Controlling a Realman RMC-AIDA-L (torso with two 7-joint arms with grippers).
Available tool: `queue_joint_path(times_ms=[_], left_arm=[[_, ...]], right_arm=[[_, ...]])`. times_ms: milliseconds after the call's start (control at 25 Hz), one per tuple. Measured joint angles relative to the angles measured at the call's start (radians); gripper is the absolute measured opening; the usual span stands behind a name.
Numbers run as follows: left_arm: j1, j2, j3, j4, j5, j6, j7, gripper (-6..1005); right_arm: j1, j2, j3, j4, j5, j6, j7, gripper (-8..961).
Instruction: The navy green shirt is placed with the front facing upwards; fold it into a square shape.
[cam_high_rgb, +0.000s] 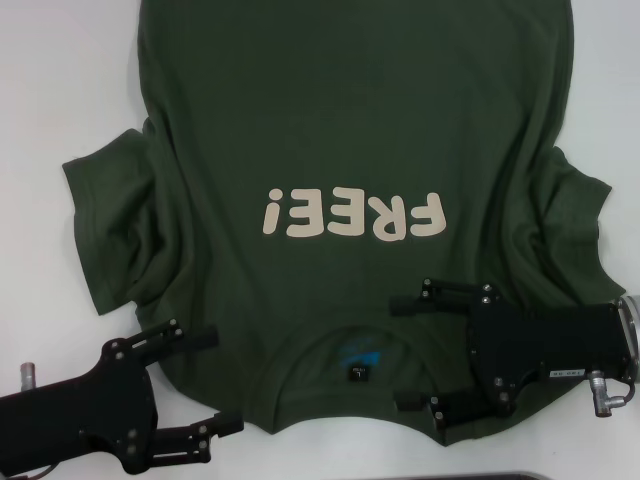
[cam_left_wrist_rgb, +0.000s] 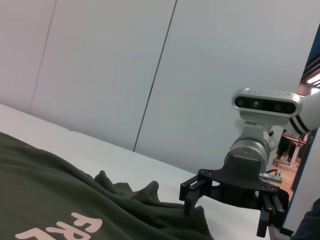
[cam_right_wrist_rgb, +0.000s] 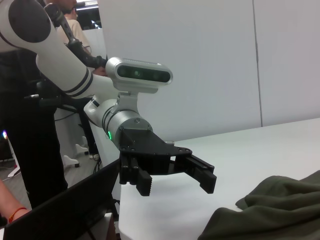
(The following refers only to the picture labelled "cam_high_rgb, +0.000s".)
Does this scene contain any right wrist cable connector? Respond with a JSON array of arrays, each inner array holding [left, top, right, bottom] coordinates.
[[587, 382, 640, 419]]

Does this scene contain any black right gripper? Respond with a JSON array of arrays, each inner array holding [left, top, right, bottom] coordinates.
[[389, 277, 634, 432]]

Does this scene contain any dark green FREE t-shirt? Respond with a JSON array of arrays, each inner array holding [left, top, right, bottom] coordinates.
[[60, 0, 629, 449]]

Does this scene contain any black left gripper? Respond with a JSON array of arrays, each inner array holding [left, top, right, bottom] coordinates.
[[0, 317, 245, 476]]

